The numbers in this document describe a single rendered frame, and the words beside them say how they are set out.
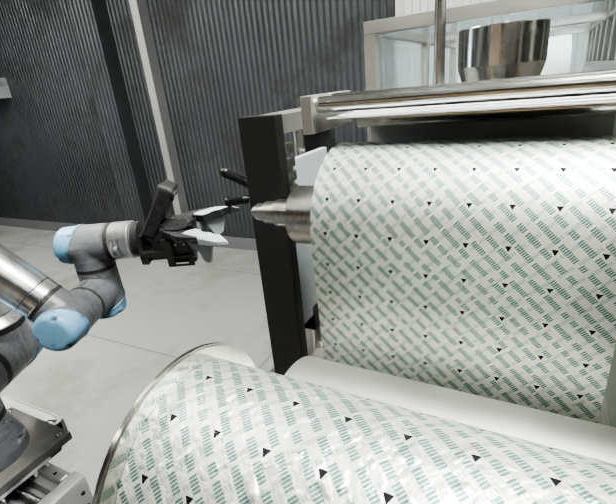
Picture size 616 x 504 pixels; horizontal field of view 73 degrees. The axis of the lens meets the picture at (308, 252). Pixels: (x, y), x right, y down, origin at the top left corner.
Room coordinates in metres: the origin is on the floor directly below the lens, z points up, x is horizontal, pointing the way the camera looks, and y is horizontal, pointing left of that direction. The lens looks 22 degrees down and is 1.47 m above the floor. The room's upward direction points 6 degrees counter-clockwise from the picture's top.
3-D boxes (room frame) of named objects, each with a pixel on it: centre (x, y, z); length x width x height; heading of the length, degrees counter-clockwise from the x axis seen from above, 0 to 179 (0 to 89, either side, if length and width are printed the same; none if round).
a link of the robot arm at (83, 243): (0.80, 0.43, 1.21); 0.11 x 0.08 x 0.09; 88
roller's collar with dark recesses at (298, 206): (0.43, -0.02, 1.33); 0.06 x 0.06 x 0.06; 61
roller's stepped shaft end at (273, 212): (0.46, 0.03, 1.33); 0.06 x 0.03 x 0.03; 61
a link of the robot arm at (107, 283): (0.78, 0.43, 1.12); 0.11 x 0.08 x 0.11; 178
